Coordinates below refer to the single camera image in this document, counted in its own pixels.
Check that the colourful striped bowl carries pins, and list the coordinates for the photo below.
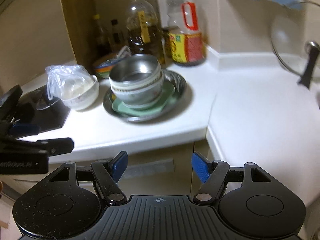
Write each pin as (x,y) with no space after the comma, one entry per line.
(103,66)

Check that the small dark sauce bottle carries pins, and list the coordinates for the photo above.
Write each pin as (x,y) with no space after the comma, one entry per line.
(117,35)

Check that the glass pot lid black handle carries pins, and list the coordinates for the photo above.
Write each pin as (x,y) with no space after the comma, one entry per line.
(296,52)

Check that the white ceramic bowl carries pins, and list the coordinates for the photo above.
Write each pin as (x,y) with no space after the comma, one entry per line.
(140,96)

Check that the large stainless steel plate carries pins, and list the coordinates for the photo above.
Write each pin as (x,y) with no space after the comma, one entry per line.
(180,89)

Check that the soy sauce bottle red handle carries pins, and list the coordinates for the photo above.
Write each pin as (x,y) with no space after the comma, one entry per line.
(185,36)

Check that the white bowl with plastic bag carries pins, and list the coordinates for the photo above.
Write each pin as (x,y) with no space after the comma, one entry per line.
(73,85)

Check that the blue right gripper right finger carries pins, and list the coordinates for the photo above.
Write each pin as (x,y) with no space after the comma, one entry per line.
(214,176)

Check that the cooking oil bottle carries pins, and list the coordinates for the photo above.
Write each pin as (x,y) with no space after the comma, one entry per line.
(144,35)

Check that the stainless steel bowl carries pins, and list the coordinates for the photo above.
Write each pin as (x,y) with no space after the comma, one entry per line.
(141,61)

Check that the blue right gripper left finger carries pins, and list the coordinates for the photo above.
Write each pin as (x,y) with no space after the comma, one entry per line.
(92,184)

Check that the green square plate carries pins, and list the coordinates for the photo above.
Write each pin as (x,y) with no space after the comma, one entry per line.
(154,107)

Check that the black stove top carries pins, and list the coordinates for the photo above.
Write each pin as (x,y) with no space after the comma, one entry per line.
(35,108)

